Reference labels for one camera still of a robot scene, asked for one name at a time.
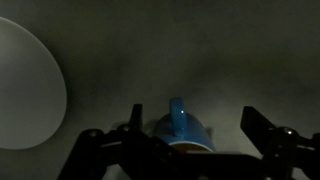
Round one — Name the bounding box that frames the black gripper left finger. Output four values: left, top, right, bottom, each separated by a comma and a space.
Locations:
58, 103, 174, 180

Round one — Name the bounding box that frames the white round plate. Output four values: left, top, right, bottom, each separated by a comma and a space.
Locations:
0, 16, 68, 150

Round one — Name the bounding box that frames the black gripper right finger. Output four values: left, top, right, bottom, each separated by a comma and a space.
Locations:
240, 105, 320, 180

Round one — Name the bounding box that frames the blue ceramic cup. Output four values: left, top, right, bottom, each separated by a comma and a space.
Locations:
153, 97, 216, 154

